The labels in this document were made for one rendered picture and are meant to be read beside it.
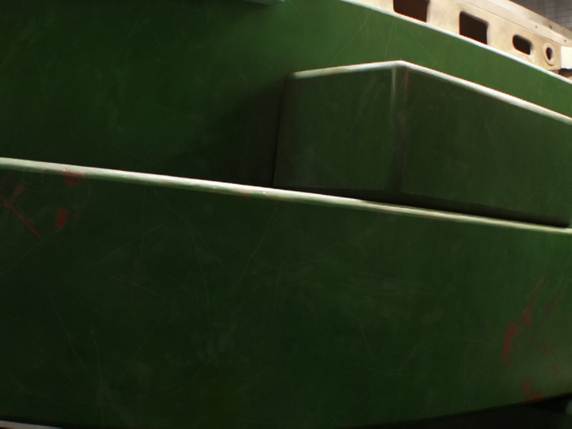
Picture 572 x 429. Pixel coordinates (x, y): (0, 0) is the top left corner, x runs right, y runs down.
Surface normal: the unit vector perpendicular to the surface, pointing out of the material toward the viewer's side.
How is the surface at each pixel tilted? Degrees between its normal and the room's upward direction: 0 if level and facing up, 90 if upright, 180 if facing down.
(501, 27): 90
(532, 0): 90
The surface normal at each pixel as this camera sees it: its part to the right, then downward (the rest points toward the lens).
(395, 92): -0.59, -0.07
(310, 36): 0.51, 0.04
